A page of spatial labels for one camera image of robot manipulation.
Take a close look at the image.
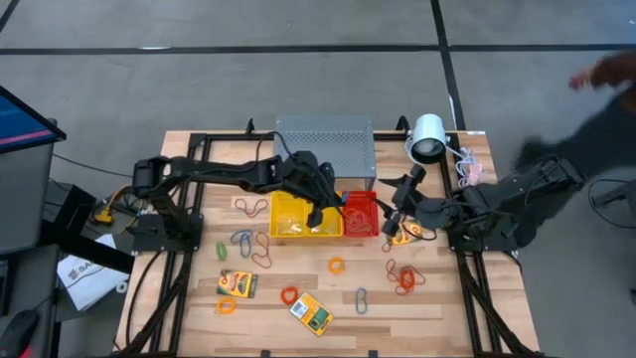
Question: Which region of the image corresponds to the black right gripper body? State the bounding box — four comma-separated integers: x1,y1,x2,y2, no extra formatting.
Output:
396,167,429,218

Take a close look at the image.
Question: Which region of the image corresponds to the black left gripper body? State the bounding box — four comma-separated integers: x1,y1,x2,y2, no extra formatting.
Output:
303,159,340,209

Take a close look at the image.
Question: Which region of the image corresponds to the yellow Crayola crayon box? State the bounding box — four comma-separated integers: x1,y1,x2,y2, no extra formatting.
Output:
389,221,424,248
288,290,336,339
216,268,260,300

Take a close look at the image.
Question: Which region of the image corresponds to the red plastic slotted basket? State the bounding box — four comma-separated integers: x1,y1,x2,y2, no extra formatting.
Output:
341,190,381,239

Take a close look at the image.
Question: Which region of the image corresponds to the yellow plastic slotted basket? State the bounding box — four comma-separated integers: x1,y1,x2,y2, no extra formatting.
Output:
268,190,309,239
306,190,345,239

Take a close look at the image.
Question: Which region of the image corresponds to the grey perforated metal riser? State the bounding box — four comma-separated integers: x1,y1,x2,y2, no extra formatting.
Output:
272,115,378,193

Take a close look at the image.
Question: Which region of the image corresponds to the white spot lamp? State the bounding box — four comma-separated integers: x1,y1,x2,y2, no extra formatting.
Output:
403,112,449,167

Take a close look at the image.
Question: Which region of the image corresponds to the person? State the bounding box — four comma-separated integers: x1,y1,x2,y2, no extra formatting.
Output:
513,49,636,250

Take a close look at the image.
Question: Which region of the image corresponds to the person's hand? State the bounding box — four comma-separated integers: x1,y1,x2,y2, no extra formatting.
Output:
567,68,596,92

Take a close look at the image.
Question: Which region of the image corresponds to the grey chair base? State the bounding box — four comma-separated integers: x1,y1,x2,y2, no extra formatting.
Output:
593,178,636,209

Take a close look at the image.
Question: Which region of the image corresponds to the black floor stand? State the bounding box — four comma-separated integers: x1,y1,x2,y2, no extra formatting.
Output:
38,181,136,275

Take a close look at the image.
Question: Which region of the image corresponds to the white paper sheet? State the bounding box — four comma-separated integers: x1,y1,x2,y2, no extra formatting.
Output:
56,233,132,312

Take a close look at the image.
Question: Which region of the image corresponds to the grey metal cabinet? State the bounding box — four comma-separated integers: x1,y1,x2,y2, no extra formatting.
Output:
0,141,57,256

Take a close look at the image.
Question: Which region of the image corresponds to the computer monitor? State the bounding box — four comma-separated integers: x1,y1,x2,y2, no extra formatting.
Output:
0,85,68,155

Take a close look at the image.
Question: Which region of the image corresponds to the black computer mouse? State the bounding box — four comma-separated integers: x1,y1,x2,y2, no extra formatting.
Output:
0,308,42,358

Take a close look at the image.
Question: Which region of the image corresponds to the black right camera cable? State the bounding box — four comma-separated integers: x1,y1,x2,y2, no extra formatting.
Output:
399,217,439,244

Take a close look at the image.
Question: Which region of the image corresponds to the black camera cable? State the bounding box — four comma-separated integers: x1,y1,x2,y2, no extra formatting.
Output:
399,217,439,244
253,130,295,168

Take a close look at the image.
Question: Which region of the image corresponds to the white pink cable bundle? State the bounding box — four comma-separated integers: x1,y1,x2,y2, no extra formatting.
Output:
449,145,488,195

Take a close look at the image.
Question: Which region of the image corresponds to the black left camera cable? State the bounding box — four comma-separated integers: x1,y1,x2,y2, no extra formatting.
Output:
253,130,295,168

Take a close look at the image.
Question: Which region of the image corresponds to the black looped floor cable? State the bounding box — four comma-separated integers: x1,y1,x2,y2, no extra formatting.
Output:
587,177,628,231

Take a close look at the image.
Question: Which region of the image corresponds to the yellow cable with plug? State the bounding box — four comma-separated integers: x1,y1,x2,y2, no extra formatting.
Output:
92,186,135,227

